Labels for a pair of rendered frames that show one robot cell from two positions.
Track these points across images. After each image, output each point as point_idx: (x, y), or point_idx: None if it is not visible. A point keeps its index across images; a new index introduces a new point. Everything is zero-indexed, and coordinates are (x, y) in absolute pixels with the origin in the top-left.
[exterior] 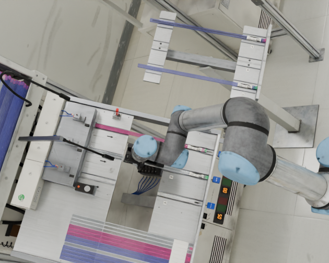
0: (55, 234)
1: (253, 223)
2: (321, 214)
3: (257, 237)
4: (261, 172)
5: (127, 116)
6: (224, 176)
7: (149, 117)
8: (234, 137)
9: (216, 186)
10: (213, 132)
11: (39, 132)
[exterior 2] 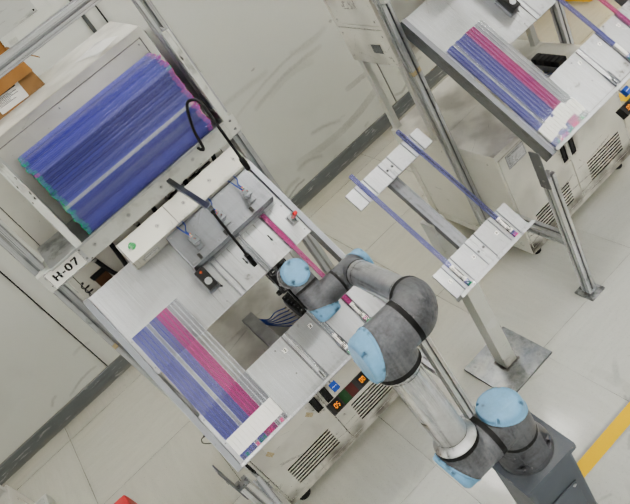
0: (143, 309)
1: (384, 444)
2: None
3: (378, 464)
4: (389, 375)
5: (303, 227)
6: None
7: (328, 242)
8: (383, 319)
9: None
10: None
11: (194, 185)
